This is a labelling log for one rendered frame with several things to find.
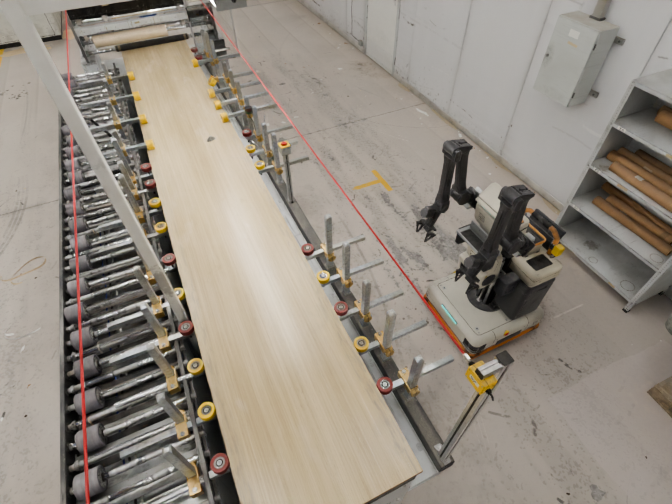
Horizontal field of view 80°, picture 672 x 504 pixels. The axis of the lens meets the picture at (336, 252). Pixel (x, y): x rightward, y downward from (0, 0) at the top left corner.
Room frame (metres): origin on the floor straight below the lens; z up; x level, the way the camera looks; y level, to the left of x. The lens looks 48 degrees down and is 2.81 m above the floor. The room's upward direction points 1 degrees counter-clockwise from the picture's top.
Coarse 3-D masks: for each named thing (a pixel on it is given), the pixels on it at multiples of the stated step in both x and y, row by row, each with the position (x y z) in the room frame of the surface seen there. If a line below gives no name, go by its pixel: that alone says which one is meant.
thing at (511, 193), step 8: (504, 192) 1.40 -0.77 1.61; (512, 192) 1.38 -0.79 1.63; (520, 192) 1.39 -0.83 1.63; (528, 192) 1.40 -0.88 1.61; (512, 200) 1.35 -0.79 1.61; (528, 200) 1.40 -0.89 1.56; (512, 216) 1.42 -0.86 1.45; (520, 216) 1.41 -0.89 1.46; (512, 224) 1.41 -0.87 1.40; (520, 224) 1.42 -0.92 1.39; (504, 232) 1.44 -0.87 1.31; (512, 232) 1.41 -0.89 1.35; (512, 240) 1.40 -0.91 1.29; (512, 248) 1.38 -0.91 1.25
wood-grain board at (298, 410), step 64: (128, 64) 4.55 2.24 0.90; (192, 128) 3.20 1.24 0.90; (192, 192) 2.32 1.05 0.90; (256, 192) 2.30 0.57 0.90; (192, 256) 1.69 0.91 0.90; (256, 256) 1.68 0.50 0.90; (192, 320) 1.22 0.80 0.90; (256, 320) 1.21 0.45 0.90; (320, 320) 1.20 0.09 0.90; (256, 384) 0.84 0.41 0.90; (320, 384) 0.83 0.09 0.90; (256, 448) 0.55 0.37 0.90; (320, 448) 0.54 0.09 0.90; (384, 448) 0.53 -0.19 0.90
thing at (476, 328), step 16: (432, 288) 1.86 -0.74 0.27; (448, 288) 1.85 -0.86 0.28; (464, 288) 1.85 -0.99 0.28; (432, 304) 1.81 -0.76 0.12; (448, 304) 1.70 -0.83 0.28; (464, 304) 1.70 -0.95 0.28; (480, 304) 1.70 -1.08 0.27; (448, 320) 1.62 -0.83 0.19; (464, 320) 1.56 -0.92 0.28; (480, 320) 1.56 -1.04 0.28; (496, 320) 1.55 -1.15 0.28; (512, 320) 1.55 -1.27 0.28; (528, 320) 1.56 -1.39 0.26; (464, 336) 1.46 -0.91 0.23; (480, 336) 1.43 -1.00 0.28; (496, 336) 1.44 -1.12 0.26; (512, 336) 1.50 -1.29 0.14; (480, 352) 1.39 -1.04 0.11
